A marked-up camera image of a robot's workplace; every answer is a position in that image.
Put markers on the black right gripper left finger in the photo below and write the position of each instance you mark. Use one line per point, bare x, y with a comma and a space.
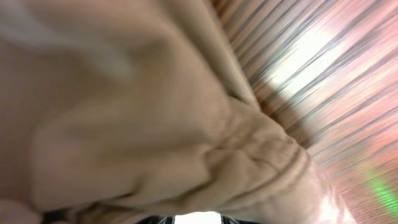
157, 220

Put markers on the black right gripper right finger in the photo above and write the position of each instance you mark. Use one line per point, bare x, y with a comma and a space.
229, 220

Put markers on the beige khaki shorts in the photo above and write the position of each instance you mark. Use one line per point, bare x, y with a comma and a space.
115, 111

